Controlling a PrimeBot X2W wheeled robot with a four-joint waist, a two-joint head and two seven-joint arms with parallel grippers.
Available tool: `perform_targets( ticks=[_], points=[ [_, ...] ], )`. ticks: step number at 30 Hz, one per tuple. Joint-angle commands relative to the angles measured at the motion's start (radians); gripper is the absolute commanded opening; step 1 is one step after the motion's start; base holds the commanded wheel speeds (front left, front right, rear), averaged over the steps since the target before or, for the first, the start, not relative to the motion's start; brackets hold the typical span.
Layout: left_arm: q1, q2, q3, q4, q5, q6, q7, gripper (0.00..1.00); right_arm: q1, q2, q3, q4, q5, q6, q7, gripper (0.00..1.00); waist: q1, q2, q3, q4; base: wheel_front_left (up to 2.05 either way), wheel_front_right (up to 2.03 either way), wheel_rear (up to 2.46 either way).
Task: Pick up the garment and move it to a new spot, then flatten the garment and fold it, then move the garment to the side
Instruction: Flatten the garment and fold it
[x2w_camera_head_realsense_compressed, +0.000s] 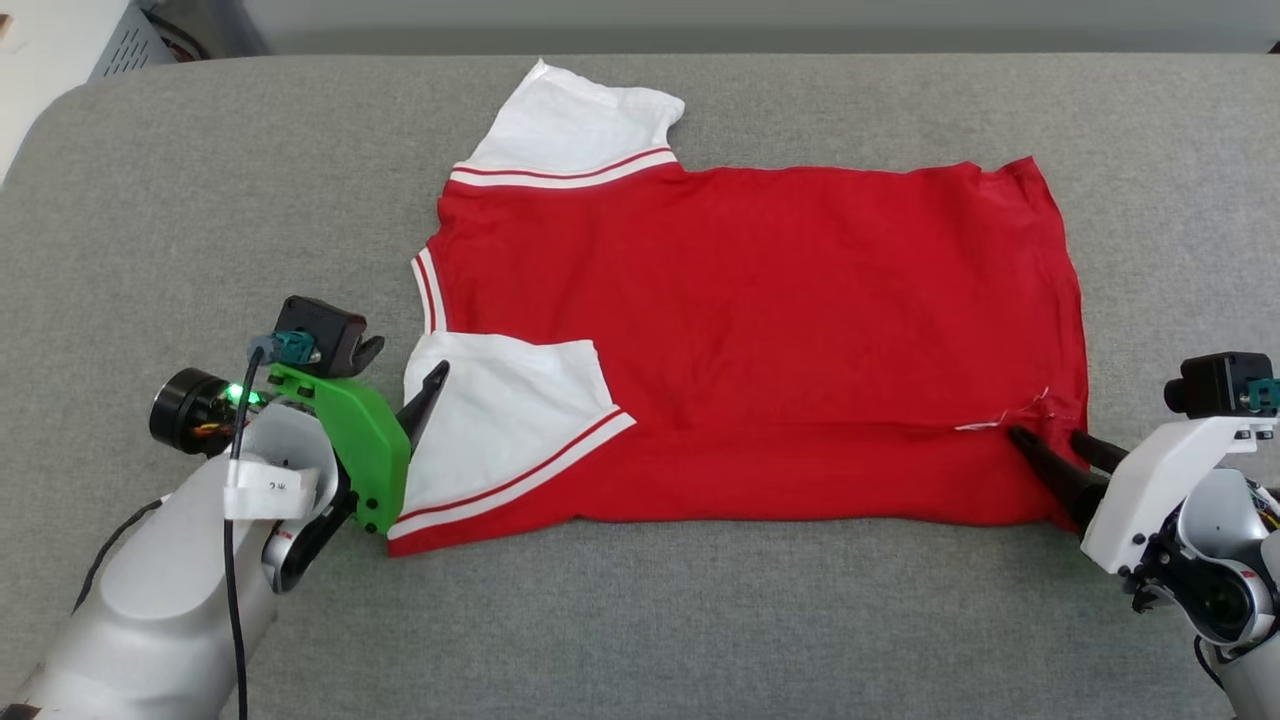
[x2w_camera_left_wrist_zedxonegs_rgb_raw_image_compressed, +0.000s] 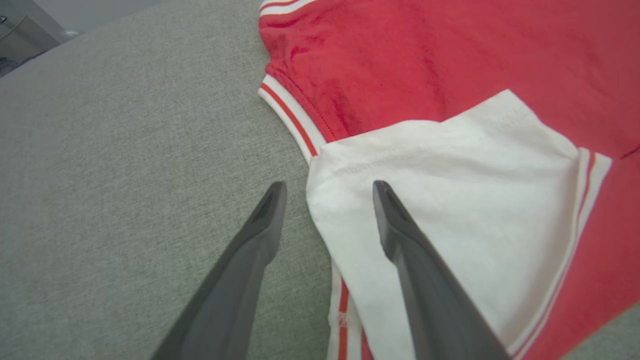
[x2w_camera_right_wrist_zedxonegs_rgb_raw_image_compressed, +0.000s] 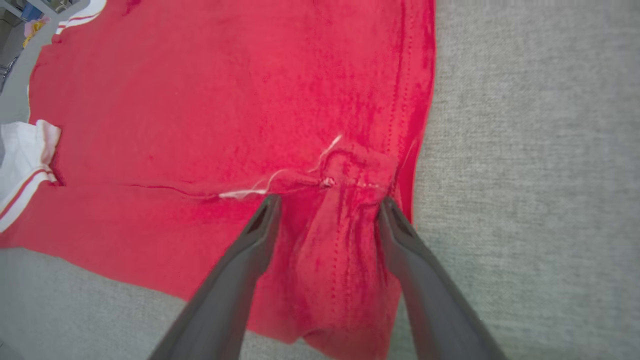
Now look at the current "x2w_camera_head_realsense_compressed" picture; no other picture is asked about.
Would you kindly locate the red white sports jersey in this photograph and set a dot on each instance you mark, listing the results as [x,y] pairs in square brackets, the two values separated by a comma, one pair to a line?
[750,330]

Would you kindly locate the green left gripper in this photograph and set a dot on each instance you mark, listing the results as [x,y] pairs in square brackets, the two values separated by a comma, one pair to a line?
[370,450]

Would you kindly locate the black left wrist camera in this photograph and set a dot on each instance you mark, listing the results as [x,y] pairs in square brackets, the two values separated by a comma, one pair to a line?
[325,330]

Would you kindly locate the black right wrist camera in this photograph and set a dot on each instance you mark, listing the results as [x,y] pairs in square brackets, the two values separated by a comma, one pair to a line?
[1215,385]

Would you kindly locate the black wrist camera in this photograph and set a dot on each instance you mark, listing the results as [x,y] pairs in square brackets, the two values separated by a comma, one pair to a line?
[325,330]
[1215,385]

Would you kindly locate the white metal equipment box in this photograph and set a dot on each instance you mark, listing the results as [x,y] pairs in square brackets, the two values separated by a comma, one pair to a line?
[50,70]

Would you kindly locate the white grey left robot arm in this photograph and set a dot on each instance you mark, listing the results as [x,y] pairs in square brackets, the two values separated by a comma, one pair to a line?
[160,610]

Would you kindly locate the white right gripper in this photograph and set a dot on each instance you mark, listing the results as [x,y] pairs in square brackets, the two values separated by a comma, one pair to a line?
[1140,490]

